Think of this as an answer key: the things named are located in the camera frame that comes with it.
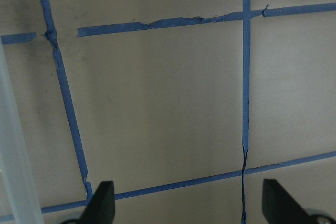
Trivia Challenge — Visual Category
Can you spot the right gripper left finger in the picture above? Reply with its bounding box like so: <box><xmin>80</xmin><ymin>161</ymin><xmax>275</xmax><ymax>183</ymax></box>
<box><xmin>62</xmin><ymin>181</ymin><xmax>116</xmax><ymax>224</ymax></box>

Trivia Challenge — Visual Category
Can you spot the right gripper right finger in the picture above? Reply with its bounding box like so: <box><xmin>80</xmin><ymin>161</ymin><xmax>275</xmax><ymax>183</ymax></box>
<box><xmin>262</xmin><ymin>179</ymin><xmax>335</xmax><ymax>224</ymax></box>

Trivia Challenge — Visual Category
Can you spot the clear ribbed box lid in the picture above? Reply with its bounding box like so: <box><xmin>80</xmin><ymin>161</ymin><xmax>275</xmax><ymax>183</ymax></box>
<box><xmin>1</xmin><ymin>46</ymin><xmax>44</xmax><ymax>223</ymax></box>

